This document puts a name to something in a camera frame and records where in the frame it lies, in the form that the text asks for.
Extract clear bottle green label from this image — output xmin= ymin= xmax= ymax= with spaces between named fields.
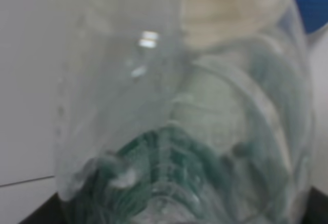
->
xmin=55 ymin=0 xmax=313 ymax=223

